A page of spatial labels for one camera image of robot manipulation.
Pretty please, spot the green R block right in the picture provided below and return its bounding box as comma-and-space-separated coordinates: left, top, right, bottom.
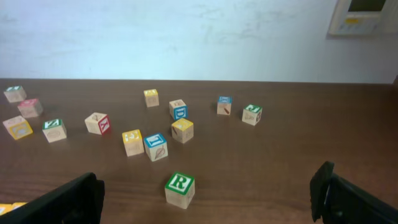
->
165, 172, 195, 209

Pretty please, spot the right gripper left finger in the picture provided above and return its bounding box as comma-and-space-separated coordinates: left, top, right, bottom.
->
1, 172, 105, 224

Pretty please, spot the yellow block top right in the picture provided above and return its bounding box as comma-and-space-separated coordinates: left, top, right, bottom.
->
144, 89, 159, 107

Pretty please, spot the blue picture block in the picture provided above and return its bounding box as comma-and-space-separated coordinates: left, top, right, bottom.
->
144, 133, 168, 162

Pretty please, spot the green J block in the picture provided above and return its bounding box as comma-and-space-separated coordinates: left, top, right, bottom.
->
242, 104, 262, 126

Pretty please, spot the plain wooden block centre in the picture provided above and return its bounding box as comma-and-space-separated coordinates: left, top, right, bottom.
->
2, 116, 33, 140

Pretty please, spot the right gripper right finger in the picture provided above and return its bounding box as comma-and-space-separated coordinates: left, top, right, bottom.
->
310, 161, 397, 224

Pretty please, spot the blue X block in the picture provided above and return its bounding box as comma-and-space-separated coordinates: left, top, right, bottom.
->
217, 96, 233, 115

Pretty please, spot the red Q block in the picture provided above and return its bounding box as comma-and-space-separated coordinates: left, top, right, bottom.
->
17, 98, 43, 118

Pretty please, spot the wooden block blue side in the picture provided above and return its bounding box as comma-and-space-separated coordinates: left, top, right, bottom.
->
169, 100, 188, 120

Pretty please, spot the yellow block lower right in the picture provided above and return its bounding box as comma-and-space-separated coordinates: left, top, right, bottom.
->
122, 129, 144, 157

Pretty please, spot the wooden picture block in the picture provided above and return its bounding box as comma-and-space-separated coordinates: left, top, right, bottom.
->
85, 112, 111, 135

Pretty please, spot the green Z block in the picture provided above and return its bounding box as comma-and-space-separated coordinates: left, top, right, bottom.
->
42, 119, 67, 143

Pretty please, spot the white wall thermostat panel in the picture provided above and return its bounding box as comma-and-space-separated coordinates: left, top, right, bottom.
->
328, 0, 397, 36

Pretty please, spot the green L block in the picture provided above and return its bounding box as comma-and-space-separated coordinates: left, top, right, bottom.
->
4, 85, 27, 103

